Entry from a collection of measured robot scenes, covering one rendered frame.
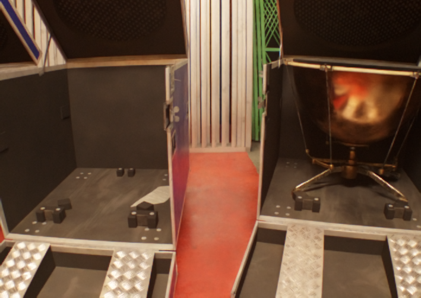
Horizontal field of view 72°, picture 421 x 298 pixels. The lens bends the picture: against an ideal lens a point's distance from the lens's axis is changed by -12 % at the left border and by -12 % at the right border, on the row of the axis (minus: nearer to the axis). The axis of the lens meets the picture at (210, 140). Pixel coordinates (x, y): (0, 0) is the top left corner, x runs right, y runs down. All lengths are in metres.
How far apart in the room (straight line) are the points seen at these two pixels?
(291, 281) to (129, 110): 1.54
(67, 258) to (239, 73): 2.33
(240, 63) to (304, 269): 2.23
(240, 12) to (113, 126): 1.68
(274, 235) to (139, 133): 1.18
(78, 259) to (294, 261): 1.01
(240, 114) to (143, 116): 1.27
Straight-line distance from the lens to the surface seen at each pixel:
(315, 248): 1.60
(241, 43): 3.23
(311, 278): 1.48
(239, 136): 3.31
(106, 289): 1.39
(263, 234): 1.77
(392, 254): 1.68
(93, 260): 1.62
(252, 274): 1.58
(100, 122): 2.39
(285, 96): 2.54
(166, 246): 1.51
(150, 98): 2.26
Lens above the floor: 1.03
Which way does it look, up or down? 16 degrees down
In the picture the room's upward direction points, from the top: straight up
